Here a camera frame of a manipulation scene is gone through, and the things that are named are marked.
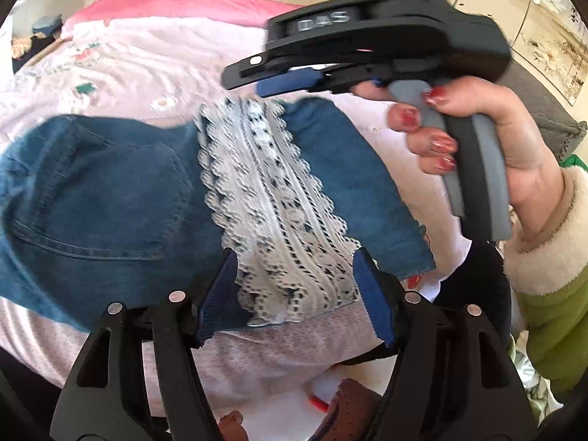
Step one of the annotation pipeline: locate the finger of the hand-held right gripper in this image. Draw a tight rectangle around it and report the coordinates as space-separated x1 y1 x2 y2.
258 69 368 98
221 47 322 90

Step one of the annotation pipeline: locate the blue denim pants lace trim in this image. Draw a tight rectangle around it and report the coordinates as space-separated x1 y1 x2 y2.
0 96 437 336

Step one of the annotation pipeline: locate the pink pillow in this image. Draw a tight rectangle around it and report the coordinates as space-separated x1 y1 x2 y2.
62 0 304 37

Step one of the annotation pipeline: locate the brown perforated slipper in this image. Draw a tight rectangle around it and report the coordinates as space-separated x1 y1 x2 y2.
310 379 391 441

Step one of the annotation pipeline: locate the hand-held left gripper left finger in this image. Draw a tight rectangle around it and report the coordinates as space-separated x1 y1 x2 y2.
50 250 240 441

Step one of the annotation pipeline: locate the person's right hand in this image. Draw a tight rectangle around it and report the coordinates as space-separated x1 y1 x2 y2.
354 76 563 212

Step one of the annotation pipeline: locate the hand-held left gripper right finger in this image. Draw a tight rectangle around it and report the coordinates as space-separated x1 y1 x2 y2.
351 247 538 441

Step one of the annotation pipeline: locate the pink strawberry print bedsheet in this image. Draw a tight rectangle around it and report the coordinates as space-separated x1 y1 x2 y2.
0 18 474 416

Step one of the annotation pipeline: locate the person's right forearm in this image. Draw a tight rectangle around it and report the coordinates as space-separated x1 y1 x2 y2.
503 154 588 400

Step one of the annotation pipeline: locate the blue folded cloth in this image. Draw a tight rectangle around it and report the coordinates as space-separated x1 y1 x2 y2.
32 16 64 37

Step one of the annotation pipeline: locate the floral wall poster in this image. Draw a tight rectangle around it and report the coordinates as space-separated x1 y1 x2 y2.
423 0 588 106

